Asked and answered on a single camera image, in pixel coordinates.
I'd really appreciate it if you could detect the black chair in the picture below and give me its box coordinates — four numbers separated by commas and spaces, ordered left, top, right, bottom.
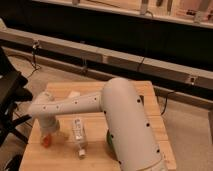
0, 46, 33, 147

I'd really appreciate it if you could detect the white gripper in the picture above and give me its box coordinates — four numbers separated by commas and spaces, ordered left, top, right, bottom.
41, 121, 69, 141

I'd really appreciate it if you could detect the white soap bar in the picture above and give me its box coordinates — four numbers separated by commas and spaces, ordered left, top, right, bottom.
68, 91, 80, 98

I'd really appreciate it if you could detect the black cable left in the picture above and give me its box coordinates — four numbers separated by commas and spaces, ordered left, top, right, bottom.
26, 41, 43, 79

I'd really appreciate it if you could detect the black cable right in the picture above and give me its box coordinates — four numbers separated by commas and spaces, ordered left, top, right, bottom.
135, 9, 155, 74

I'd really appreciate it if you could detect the small orange pepper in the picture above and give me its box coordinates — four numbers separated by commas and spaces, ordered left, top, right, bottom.
42, 134, 52, 147

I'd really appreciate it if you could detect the white lotion tube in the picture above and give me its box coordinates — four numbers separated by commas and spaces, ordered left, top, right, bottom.
72, 118, 87, 159

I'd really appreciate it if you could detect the green ceramic bowl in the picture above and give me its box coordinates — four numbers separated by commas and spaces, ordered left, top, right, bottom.
106, 130, 114, 148

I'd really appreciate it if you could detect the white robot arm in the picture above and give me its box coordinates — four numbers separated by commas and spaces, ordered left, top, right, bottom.
28, 78, 168, 171

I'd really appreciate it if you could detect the black cable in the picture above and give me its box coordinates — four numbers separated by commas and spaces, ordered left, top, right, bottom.
135, 9, 155, 74
26, 41, 43, 79

